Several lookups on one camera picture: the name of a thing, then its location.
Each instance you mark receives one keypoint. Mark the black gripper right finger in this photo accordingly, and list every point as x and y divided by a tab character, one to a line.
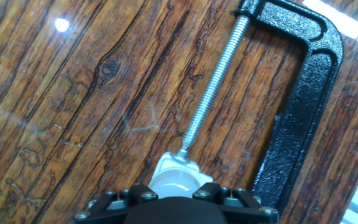
238	202

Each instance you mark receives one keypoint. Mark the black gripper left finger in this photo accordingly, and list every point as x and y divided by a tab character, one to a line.
120	200

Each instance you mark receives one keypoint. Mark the white light bulb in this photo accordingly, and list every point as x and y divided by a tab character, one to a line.
174	185

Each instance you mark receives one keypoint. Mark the white bulb socket adapter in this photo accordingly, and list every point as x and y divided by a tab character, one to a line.
169	163

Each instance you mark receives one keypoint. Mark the brown wooden board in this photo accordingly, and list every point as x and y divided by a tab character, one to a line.
73	109

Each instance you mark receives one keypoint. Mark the black C-clamp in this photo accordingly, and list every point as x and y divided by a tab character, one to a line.
303	109

